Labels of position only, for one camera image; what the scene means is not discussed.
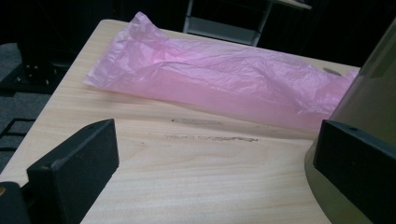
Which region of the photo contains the pink plastic bag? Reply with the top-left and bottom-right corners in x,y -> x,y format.
82,11 -> 361,132

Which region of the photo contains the black stand base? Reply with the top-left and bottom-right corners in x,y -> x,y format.
0,36 -> 78,95

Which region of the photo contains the black floor frame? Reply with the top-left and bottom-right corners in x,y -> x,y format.
0,117 -> 37,154

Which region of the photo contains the olive green bin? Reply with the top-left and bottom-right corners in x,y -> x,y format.
304,18 -> 396,224

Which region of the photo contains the grey metal frame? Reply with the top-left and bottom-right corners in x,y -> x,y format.
182,0 -> 313,48

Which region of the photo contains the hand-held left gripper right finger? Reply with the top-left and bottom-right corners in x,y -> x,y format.
313,119 -> 396,224

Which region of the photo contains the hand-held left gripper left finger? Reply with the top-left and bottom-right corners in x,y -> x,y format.
26,118 -> 120,224

